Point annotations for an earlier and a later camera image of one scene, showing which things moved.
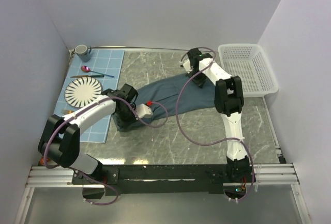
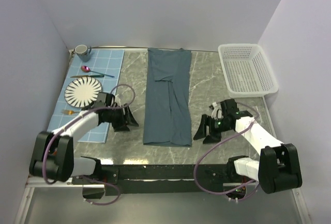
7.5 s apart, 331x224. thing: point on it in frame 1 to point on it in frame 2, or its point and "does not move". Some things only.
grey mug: x=83 y=52 does not move
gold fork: x=65 y=112 does not move
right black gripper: x=200 y=82 to x=207 y=120
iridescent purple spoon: x=86 y=69 does not move
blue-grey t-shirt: x=183 y=92 to x=167 y=117
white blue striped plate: x=81 y=91 does not move
